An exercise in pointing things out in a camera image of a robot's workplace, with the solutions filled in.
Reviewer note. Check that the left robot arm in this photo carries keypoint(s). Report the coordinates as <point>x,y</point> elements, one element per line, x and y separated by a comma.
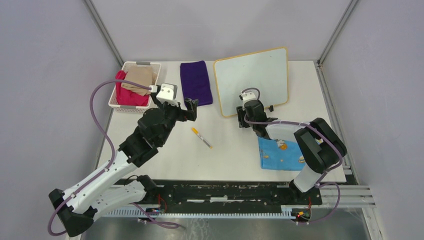
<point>79,206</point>

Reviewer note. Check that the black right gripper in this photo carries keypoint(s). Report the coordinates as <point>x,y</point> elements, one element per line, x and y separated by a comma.
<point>241,115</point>

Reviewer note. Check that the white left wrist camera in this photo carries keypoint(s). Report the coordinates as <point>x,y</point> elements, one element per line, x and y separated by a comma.
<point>167,89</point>

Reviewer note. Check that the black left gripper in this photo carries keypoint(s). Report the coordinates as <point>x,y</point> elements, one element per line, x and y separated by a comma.
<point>184,114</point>

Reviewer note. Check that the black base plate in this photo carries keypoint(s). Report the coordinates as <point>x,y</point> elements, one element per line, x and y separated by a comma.
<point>227,197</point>

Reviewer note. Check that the beige cloth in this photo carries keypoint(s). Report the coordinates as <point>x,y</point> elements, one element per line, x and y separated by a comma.
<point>142,75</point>

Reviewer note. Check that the yellow framed whiteboard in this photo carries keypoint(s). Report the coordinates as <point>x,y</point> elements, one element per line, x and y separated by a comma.
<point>266,70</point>

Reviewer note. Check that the white orange marker pen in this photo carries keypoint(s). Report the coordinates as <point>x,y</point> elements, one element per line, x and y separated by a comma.
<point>201,137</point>

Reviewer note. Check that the aluminium rail frame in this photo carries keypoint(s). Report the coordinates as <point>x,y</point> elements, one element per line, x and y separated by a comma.
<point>352,193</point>

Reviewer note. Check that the pink cloth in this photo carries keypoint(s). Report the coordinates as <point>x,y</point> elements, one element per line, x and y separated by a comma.
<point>127,97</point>

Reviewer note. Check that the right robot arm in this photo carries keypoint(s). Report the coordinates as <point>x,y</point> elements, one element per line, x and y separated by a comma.
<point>320,147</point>

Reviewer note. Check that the blue patterned cloth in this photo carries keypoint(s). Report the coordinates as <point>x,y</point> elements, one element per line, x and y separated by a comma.
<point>280,155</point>

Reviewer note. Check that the white cable duct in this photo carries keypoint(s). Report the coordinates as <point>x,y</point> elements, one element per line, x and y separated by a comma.
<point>134,212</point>

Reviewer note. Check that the purple folded cloth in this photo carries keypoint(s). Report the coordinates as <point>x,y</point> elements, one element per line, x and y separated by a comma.
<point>195,82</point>

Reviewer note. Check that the white plastic basket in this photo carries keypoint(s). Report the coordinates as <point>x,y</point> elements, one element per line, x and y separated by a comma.
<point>131,108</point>

